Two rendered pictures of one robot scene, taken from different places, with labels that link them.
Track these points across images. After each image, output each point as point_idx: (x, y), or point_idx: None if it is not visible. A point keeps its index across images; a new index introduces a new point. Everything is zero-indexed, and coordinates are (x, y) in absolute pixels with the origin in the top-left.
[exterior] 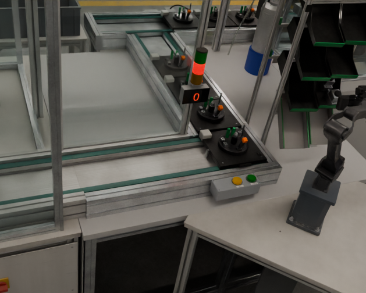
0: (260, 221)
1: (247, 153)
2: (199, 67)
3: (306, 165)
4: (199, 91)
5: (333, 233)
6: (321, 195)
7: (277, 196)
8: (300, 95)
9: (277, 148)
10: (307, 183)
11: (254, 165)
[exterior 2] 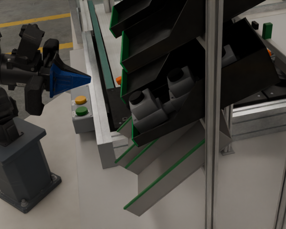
0: (43, 142)
1: (127, 110)
2: None
3: (141, 221)
4: None
5: None
6: None
7: (77, 166)
8: (157, 73)
9: (187, 187)
10: (18, 123)
11: (107, 118)
